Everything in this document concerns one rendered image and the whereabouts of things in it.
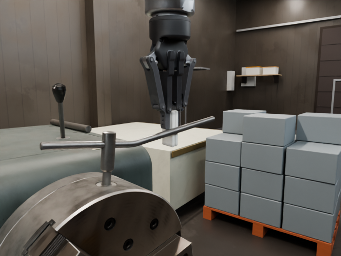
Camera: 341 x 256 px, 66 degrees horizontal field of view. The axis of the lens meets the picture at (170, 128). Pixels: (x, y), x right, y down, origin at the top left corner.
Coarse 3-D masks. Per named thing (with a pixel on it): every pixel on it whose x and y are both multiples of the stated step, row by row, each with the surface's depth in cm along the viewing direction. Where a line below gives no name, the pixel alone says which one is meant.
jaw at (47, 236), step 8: (48, 232) 34; (56, 232) 33; (40, 240) 34; (48, 240) 33; (56, 240) 33; (64, 240) 34; (32, 248) 33; (40, 248) 33; (48, 248) 33; (56, 248) 33; (64, 248) 33; (72, 248) 32; (80, 248) 35
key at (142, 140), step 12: (204, 120) 53; (168, 132) 48; (180, 132) 50; (48, 144) 36; (60, 144) 37; (72, 144) 38; (84, 144) 39; (96, 144) 40; (120, 144) 43; (132, 144) 44
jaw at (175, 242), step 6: (180, 234) 50; (168, 240) 47; (174, 240) 47; (180, 240) 47; (186, 240) 47; (162, 246) 46; (168, 246) 46; (174, 246) 46; (180, 246) 45; (186, 246) 45; (150, 252) 45; (156, 252) 45; (162, 252) 45; (168, 252) 44; (174, 252) 44; (180, 252) 44; (186, 252) 45; (192, 252) 47
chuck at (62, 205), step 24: (72, 192) 40; (96, 192) 39; (120, 192) 39; (144, 192) 42; (24, 216) 38; (48, 216) 36; (72, 216) 34; (96, 216) 37; (120, 216) 40; (144, 216) 43; (168, 216) 47; (24, 240) 34; (72, 240) 35; (96, 240) 37; (120, 240) 40; (144, 240) 44
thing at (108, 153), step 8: (104, 136) 41; (112, 136) 41; (112, 144) 41; (104, 152) 41; (112, 152) 41; (104, 160) 41; (112, 160) 42; (104, 168) 41; (112, 168) 42; (104, 176) 42; (104, 184) 42
